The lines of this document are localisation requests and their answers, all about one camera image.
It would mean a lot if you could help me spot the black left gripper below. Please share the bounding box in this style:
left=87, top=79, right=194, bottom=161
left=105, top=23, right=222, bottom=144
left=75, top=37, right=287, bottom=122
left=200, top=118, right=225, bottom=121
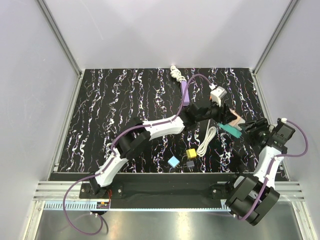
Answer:
left=195, top=98, right=236, bottom=125

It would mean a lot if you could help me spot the pink cube plug adapter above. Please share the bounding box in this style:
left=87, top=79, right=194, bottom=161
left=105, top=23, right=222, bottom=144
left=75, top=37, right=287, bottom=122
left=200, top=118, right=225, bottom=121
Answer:
left=228, top=109, right=246, bottom=131

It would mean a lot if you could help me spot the teal triangular power strip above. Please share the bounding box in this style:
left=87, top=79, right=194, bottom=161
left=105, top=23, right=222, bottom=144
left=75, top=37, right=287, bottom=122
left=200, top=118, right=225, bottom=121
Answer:
left=217, top=123, right=242, bottom=139

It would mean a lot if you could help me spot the purple power strip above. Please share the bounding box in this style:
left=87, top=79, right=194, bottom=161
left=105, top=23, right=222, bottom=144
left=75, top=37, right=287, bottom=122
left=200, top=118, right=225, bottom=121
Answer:
left=180, top=80, right=190, bottom=107

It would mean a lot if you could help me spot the yellow cube plug adapter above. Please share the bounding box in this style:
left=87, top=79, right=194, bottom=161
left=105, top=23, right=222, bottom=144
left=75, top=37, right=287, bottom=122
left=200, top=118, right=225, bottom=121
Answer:
left=185, top=148, right=197, bottom=159

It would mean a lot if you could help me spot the grey cube plug adapter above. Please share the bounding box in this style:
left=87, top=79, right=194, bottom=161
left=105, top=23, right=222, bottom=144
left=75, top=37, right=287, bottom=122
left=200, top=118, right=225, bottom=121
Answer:
left=185, top=161, right=195, bottom=169

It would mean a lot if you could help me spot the blue cube plug adapter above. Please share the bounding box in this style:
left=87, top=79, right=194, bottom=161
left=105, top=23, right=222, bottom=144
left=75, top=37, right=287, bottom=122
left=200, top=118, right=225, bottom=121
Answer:
left=167, top=156, right=180, bottom=168

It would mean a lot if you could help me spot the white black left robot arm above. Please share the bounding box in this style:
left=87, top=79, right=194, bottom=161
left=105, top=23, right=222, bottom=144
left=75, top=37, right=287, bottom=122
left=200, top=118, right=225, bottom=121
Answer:
left=89, top=102, right=237, bottom=198

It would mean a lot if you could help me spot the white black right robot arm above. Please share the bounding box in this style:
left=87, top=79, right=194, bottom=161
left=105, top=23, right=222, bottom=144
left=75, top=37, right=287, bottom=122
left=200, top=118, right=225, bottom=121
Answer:
left=225, top=118, right=296, bottom=226

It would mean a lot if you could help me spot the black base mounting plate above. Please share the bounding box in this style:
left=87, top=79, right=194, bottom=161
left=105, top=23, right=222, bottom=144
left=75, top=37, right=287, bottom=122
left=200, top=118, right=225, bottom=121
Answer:
left=48, top=171, right=291, bottom=210

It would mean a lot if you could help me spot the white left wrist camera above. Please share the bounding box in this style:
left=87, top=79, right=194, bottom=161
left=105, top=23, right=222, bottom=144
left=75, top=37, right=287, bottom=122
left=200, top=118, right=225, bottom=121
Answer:
left=210, top=86, right=227, bottom=107

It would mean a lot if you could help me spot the white cable of orange strip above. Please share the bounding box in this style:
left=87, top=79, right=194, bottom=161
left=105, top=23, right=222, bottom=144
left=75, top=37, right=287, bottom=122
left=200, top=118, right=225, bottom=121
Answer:
left=195, top=119, right=217, bottom=157

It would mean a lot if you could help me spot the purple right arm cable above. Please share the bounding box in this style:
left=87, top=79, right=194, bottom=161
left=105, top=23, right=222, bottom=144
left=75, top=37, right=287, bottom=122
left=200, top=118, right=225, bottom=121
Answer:
left=234, top=118, right=309, bottom=221

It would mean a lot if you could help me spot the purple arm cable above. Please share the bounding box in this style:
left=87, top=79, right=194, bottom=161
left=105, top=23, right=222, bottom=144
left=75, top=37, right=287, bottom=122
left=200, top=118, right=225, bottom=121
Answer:
left=62, top=73, right=216, bottom=235
left=234, top=118, right=309, bottom=221

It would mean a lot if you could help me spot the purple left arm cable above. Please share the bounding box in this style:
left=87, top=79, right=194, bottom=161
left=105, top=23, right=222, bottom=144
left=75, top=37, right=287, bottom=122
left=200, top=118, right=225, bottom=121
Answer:
left=62, top=73, right=216, bottom=235

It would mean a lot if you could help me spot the aluminium frame post right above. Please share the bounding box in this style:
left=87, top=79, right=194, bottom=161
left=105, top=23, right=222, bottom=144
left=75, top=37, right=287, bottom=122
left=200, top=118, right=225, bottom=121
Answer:
left=251, top=0, right=300, bottom=76

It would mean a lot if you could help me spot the aluminium frame post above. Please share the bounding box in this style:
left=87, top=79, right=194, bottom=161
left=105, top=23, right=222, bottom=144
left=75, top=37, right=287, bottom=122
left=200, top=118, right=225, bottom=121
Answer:
left=251, top=0, right=300, bottom=76
left=35, top=0, right=82, bottom=77

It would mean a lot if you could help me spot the white coiled cable of purple strip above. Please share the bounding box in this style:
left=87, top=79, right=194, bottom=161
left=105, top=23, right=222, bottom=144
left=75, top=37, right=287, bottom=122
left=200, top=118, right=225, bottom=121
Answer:
left=169, top=65, right=187, bottom=83

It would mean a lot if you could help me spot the aluminium frame post left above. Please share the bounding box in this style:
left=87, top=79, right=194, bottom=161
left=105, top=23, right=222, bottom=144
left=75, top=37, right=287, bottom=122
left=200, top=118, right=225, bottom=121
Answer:
left=35, top=0, right=82, bottom=77

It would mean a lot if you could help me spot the white cable duct strip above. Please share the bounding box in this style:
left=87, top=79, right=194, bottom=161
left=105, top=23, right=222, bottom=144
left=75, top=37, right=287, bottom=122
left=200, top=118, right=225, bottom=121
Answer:
left=44, top=199, right=230, bottom=212

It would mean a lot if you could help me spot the aluminium front rail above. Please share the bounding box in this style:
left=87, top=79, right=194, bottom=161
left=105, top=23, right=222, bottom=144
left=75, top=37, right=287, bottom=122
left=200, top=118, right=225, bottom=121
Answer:
left=33, top=181, right=306, bottom=202

